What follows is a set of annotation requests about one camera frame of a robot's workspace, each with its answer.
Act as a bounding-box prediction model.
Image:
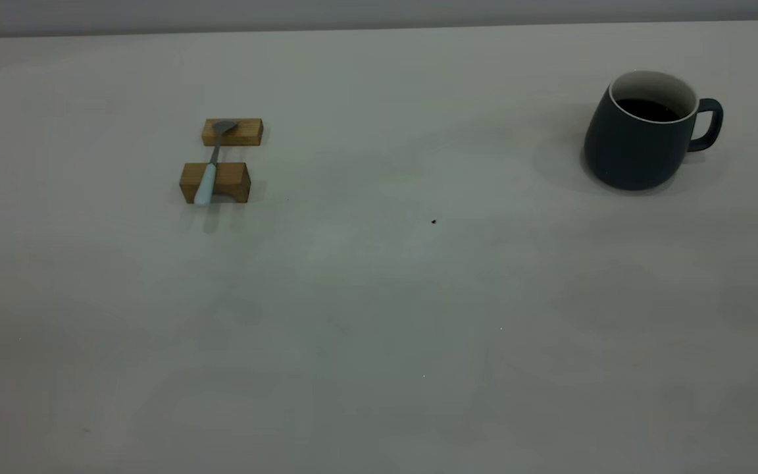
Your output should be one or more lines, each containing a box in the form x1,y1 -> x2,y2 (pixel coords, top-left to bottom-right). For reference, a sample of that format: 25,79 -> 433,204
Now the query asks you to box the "spoon with pale blue handle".
193,119 -> 238,207

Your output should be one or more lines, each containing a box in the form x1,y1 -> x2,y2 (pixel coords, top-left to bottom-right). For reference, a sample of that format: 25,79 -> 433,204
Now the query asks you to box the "dark grey ceramic mug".
582,70 -> 724,192

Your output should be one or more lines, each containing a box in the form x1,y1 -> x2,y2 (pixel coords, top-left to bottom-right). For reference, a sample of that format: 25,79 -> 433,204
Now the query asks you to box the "arched wooden block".
179,161 -> 251,205

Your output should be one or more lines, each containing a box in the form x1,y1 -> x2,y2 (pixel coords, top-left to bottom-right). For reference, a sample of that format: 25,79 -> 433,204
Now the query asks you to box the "flat rectangular wooden block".
201,118 -> 264,147

